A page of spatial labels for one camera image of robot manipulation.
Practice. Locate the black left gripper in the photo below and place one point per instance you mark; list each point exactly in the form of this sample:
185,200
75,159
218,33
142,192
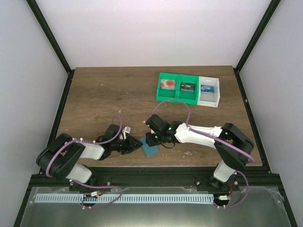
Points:
130,141

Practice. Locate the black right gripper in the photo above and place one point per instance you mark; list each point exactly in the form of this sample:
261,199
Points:
150,142

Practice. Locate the blue card holder wallet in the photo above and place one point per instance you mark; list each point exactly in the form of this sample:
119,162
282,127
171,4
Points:
148,151

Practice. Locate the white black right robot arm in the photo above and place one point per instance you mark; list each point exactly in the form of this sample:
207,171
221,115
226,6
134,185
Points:
233,146

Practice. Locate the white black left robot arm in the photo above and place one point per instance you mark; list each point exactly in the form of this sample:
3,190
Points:
60,158

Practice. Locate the red circles card stack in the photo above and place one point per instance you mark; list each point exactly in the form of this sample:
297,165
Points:
168,84

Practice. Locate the black VIP card stack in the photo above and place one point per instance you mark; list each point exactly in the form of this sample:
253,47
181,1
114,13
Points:
187,87

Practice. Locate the blue card stack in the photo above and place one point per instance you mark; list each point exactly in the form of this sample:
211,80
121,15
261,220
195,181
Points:
207,88

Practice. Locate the left green plastic bin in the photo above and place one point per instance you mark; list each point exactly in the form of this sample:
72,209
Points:
162,94

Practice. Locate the green plastic bin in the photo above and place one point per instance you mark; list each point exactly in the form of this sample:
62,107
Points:
162,94
190,98

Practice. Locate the right green plastic bin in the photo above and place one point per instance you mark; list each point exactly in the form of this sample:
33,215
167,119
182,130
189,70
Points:
190,98

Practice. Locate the white plastic bin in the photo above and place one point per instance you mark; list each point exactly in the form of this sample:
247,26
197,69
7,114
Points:
209,99

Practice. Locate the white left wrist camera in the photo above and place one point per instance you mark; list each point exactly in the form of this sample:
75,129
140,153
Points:
125,132

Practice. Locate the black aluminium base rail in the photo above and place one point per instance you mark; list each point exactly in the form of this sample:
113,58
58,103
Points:
200,178

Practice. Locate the light blue slotted cable duct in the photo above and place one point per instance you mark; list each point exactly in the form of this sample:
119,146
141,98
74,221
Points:
126,198

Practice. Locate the grey metal base plate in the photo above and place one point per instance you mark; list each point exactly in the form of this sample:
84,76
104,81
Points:
256,207

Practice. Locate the black frame post right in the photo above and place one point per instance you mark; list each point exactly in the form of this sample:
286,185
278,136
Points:
257,33

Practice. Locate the black frame post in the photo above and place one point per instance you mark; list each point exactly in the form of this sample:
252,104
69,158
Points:
257,33
48,33

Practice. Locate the black frame post left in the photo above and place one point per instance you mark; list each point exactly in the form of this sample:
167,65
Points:
48,33

